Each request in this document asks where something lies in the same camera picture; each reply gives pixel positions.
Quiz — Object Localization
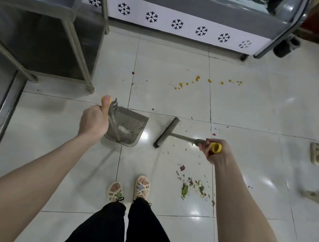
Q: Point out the person's right hand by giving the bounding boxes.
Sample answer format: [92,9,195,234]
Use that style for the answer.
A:
[195,136,234,168]

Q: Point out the person's left hand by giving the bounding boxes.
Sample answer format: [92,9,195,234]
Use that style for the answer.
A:
[77,92,114,143]

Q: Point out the grey dustpan with yellow-tipped handle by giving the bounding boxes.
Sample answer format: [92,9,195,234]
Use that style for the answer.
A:
[103,95,151,149]

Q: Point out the leaf debris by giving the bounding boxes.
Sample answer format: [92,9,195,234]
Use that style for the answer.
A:
[115,71,266,211]

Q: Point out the grey broom with yellow cap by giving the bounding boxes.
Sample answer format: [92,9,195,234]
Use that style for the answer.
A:
[152,115,226,156]

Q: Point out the person's left forearm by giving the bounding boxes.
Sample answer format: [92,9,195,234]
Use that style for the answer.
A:
[0,123,103,242]

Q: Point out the person's right forearm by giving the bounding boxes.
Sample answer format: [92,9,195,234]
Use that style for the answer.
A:
[204,157,306,242]

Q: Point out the person's left beige sandal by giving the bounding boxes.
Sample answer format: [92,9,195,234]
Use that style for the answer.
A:
[106,180,126,204]

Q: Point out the person's right beige sandal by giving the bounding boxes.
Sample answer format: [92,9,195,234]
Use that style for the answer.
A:
[133,174,152,203]

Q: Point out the person's black trousers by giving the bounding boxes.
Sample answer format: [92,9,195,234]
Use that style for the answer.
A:
[57,190,190,242]

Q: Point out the black trash bin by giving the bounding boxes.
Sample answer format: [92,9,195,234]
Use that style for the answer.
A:
[273,34,302,61]

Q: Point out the orange liquid spill drops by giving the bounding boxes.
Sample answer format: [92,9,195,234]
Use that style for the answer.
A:
[174,72,243,98]

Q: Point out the stainless steel table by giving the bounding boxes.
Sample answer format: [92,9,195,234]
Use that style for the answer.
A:
[0,0,114,95]

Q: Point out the grey glass display freezer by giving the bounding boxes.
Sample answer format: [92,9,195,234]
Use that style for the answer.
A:
[78,0,311,69]

